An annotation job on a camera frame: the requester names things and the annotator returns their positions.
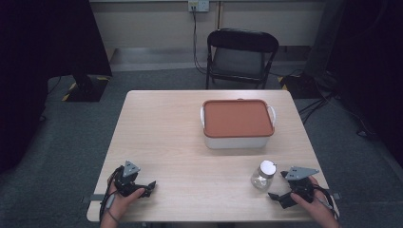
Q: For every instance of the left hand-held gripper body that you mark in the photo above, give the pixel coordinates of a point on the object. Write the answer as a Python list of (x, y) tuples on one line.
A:
[(130, 168)]

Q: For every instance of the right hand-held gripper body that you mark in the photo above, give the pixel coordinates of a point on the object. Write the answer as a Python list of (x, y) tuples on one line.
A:
[(300, 173)]

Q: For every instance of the glass jar with white lid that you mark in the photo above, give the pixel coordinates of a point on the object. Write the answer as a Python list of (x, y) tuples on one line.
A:
[(263, 175)]

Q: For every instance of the white storage box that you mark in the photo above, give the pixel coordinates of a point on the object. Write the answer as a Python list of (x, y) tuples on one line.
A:
[(236, 142)]

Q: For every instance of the orange box lid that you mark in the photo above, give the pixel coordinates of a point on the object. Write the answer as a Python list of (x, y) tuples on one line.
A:
[(237, 118)]

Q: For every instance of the person's left hand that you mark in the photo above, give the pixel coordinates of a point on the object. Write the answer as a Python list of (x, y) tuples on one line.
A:
[(121, 202)]

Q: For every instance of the person's right hand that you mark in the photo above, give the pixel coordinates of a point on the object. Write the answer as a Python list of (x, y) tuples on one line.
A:
[(316, 207)]

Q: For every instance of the grey table clamp bar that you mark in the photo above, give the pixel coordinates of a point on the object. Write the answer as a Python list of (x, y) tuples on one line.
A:
[(335, 195), (95, 198)]

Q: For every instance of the black stand base yellow stripes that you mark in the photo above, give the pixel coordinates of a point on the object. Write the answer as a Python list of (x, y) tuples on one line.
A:
[(85, 88), (301, 85)]

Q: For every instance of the black folding chair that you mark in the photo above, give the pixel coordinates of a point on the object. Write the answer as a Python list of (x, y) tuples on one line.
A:
[(240, 57)]

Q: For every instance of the dark curtain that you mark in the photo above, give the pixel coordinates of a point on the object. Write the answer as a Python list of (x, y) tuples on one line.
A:
[(41, 63), (370, 63)]

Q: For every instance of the white wall socket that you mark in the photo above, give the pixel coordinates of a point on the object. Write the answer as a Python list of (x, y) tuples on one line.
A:
[(198, 5)]

